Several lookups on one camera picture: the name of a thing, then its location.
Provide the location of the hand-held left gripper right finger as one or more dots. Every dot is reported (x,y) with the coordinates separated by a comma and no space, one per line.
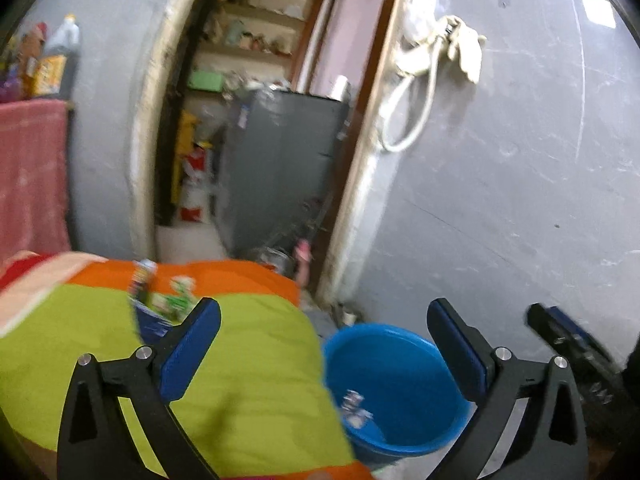
(457,350)

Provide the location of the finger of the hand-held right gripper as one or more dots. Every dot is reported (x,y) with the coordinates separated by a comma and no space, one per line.
(565,330)

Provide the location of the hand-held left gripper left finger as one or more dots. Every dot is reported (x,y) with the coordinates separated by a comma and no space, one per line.
(190,350)

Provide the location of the blue plastic bucket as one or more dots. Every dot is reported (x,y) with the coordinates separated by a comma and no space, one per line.
(400,360)

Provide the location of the silver wrapper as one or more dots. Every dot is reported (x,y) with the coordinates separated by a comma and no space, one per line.
(356,406)

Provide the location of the dark blue snack packet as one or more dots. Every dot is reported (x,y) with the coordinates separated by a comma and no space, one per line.
(150,322)

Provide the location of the multicolour patchwork blanket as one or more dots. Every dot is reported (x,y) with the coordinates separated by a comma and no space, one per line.
(240,360)

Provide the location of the green white wrapper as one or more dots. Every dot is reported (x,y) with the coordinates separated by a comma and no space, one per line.
(175,300)

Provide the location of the metal pot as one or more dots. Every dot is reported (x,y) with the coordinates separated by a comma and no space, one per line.
(274,260)

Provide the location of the pink bottle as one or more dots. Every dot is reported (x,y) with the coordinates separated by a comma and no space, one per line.
(303,260)

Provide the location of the red white cylinder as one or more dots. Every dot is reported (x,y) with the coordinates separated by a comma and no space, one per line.
(196,185)

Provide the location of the grey cabinet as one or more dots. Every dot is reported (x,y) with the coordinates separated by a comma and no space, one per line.
(280,170)

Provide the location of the pink checked cloth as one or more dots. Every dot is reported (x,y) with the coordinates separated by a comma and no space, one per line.
(30,175)

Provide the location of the green box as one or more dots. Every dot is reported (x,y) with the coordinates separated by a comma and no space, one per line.
(206,81)

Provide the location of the white cup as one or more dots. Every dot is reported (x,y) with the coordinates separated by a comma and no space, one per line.
(340,87)

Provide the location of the yellow box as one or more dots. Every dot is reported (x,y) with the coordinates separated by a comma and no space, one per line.
(49,76)

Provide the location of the brown wooden door frame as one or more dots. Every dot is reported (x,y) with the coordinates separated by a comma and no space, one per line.
(372,110)

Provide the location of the cluttered wall shelf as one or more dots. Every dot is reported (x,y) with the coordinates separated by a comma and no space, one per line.
(260,35)

